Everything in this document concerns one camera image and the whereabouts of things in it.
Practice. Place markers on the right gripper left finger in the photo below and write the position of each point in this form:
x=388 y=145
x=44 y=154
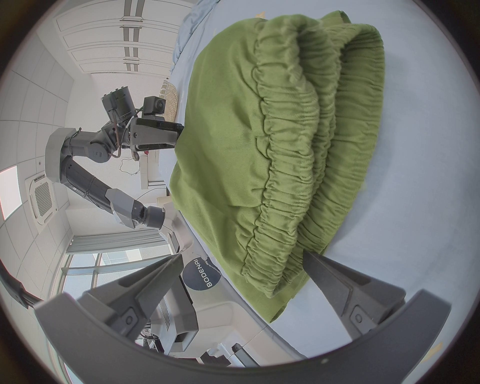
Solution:
x=131 y=300

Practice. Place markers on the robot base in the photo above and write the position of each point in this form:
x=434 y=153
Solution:
x=225 y=318

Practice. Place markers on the white wardrobe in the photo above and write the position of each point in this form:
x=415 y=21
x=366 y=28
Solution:
x=112 y=41

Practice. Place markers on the green shorts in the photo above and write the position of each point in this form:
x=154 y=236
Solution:
x=262 y=150

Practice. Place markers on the white ceiling air conditioner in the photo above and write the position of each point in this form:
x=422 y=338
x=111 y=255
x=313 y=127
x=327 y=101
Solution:
x=41 y=198

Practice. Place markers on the pale blue quilt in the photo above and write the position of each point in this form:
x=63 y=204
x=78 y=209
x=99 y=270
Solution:
x=191 y=33

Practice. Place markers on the round woven basket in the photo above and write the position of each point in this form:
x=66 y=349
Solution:
x=170 y=101

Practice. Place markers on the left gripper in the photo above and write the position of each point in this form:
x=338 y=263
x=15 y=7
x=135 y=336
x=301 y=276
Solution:
x=155 y=137

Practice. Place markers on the white curtain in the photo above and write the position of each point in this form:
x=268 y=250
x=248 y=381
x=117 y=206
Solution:
x=112 y=242

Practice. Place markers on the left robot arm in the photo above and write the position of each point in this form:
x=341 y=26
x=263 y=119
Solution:
x=82 y=144

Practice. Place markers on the window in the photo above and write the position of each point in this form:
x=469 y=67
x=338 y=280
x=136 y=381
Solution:
x=112 y=264

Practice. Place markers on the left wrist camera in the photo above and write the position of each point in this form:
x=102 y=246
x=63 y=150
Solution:
x=153 y=107

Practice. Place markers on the bed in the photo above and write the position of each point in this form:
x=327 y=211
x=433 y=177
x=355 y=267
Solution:
x=393 y=232

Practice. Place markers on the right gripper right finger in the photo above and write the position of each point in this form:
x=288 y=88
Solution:
x=352 y=300

